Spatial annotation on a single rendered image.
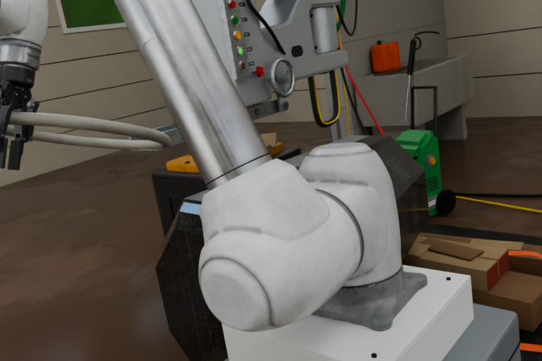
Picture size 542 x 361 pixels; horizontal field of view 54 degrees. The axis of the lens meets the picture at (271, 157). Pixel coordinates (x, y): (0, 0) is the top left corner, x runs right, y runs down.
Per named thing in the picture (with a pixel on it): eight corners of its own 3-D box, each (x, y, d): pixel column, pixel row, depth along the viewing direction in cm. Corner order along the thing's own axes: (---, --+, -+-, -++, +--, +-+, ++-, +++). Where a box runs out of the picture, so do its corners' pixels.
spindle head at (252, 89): (253, 101, 224) (235, -7, 214) (297, 98, 211) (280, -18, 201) (195, 120, 196) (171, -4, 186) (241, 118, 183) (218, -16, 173)
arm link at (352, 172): (419, 252, 93) (404, 130, 89) (373, 300, 79) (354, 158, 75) (338, 244, 103) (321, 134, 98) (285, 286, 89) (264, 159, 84)
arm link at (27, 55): (50, 50, 127) (47, 74, 127) (21, 51, 130) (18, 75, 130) (20, 38, 119) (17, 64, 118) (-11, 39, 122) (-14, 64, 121)
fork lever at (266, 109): (254, 112, 222) (252, 100, 221) (292, 109, 211) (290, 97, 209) (123, 151, 168) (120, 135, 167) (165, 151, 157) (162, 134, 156)
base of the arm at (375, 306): (438, 271, 97) (435, 243, 96) (385, 333, 80) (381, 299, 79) (351, 260, 108) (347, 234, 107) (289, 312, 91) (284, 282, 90)
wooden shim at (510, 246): (468, 248, 276) (468, 246, 275) (473, 241, 284) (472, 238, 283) (520, 253, 262) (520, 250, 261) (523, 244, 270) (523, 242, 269)
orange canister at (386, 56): (367, 76, 515) (363, 43, 507) (392, 69, 550) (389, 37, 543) (387, 75, 500) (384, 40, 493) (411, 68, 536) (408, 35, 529)
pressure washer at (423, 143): (418, 201, 393) (406, 85, 374) (457, 210, 364) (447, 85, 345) (384, 216, 375) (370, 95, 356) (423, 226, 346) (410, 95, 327)
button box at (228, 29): (245, 76, 186) (231, -7, 180) (251, 76, 184) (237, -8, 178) (231, 80, 180) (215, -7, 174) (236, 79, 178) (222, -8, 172)
